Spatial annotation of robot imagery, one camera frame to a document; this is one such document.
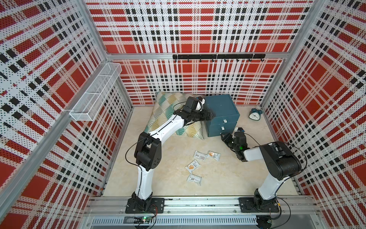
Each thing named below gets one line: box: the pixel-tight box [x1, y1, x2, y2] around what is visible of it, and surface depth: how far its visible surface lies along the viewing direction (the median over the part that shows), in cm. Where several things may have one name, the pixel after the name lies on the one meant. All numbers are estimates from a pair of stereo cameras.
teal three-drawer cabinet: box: [204, 93, 241, 137], surface depth 93 cm
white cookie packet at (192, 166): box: [184, 159, 201, 174], surface depth 88 cm
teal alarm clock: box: [248, 107, 263, 121], surface depth 110 cm
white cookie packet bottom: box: [186, 173, 203, 187], surface depth 84 cm
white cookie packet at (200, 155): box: [193, 149, 208, 162], surface depth 93 cm
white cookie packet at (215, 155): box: [206, 150, 222, 162], surface depth 92 cm
